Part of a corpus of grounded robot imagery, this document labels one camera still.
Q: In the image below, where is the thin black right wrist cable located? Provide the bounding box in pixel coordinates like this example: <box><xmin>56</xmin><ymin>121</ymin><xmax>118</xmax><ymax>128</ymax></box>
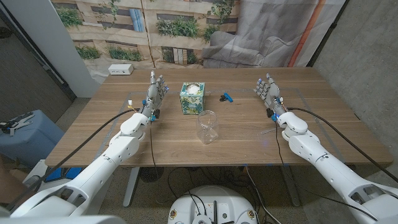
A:
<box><xmin>274</xmin><ymin>120</ymin><xmax>379</xmax><ymax>222</ymax></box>

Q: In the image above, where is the grey foot pedal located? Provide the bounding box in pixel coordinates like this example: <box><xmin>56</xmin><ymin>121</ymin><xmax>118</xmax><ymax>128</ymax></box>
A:
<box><xmin>24</xmin><ymin>175</ymin><xmax>42</xmax><ymax>191</ymax></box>

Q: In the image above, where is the black round perforated disc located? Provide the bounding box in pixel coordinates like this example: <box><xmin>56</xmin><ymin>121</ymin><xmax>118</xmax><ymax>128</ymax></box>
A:
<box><xmin>139</xmin><ymin>167</ymin><xmax>165</xmax><ymax>184</ymax></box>

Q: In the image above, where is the clear plastic pipette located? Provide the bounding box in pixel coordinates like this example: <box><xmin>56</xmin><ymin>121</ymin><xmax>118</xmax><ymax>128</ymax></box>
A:
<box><xmin>258</xmin><ymin>127</ymin><xmax>278</xmax><ymax>136</ymax></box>

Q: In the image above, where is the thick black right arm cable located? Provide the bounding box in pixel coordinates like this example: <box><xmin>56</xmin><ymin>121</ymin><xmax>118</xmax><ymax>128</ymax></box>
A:
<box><xmin>287</xmin><ymin>106</ymin><xmax>398</xmax><ymax>184</ymax></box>

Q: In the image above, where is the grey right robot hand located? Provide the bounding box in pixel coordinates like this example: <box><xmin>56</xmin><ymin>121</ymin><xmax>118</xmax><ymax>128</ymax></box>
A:
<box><xmin>253</xmin><ymin>73</ymin><xmax>289</xmax><ymax>118</ymax></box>

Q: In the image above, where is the blue flat panel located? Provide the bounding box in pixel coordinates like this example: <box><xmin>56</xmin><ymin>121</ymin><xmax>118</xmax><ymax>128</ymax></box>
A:
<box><xmin>45</xmin><ymin>167</ymin><xmax>83</xmax><ymax>183</ymax></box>

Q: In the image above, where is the black floor cable tangle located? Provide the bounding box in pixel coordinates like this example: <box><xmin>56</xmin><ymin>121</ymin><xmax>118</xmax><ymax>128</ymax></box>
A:
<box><xmin>167</xmin><ymin>166</ymin><xmax>249</xmax><ymax>206</ymax></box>

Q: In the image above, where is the white floor platform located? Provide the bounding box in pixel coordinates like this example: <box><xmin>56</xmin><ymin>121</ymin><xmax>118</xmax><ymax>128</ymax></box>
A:
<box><xmin>23</xmin><ymin>159</ymin><xmax>63</xmax><ymax>190</ymax></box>

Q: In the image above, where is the grey floor cable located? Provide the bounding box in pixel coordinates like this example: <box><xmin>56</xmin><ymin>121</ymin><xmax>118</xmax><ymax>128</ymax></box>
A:
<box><xmin>244</xmin><ymin>166</ymin><xmax>275</xmax><ymax>224</ymax></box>

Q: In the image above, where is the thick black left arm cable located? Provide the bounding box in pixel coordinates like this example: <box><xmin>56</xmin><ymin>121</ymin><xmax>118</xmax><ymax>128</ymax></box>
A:
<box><xmin>5</xmin><ymin>108</ymin><xmax>141</xmax><ymax>212</ymax></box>

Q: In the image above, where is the clear plastic cup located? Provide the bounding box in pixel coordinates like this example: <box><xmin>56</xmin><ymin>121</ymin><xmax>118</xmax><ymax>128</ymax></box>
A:
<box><xmin>195</xmin><ymin>110</ymin><xmax>220</xmax><ymax>145</ymax></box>

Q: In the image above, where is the blue-grey storage case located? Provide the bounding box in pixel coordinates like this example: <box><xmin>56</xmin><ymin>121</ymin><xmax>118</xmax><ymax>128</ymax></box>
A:
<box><xmin>0</xmin><ymin>109</ymin><xmax>65</xmax><ymax>169</ymax></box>

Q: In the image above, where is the printed fabric backdrop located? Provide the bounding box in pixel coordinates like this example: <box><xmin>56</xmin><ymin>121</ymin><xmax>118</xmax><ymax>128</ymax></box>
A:
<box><xmin>51</xmin><ymin>0</ymin><xmax>347</xmax><ymax>84</ymax></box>

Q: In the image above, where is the white robot torso base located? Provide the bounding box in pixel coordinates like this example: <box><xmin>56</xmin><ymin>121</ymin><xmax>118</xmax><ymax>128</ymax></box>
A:
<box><xmin>167</xmin><ymin>185</ymin><xmax>259</xmax><ymax>224</ymax></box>

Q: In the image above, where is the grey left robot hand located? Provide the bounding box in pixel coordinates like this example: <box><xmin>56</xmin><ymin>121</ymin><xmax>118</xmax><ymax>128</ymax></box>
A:
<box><xmin>139</xmin><ymin>70</ymin><xmax>170</xmax><ymax>123</ymax></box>

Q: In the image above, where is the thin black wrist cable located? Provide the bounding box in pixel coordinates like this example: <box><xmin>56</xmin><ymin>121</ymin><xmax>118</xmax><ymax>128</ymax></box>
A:
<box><xmin>149</xmin><ymin>121</ymin><xmax>158</xmax><ymax>170</ymax></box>
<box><xmin>274</xmin><ymin>120</ymin><xmax>379</xmax><ymax>222</ymax></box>

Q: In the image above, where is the thin black left wrist cable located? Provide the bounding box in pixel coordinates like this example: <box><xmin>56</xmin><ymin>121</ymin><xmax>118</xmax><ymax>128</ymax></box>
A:
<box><xmin>149</xmin><ymin>121</ymin><xmax>158</xmax><ymax>170</ymax></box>

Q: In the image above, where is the teal floral tissue box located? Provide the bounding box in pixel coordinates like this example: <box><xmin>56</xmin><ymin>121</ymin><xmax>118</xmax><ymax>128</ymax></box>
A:
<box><xmin>179</xmin><ymin>82</ymin><xmax>206</xmax><ymax>115</ymax></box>

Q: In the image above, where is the white power strip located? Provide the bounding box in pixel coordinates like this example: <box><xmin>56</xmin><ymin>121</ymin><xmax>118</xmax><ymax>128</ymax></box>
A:
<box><xmin>108</xmin><ymin>63</ymin><xmax>134</xmax><ymax>76</ymax></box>

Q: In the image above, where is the grey hand-held gripper tool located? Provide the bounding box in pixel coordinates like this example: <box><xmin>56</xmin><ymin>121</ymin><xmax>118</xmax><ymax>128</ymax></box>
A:
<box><xmin>0</xmin><ymin>111</ymin><xmax>35</xmax><ymax>137</ymax></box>

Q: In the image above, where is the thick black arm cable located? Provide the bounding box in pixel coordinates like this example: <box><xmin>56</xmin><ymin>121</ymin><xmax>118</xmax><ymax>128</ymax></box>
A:
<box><xmin>5</xmin><ymin>108</ymin><xmax>141</xmax><ymax>212</ymax></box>
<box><xmin>287</xmin><ymin>106</ymin><xmax>398</xmax><ymax>184</ymax></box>

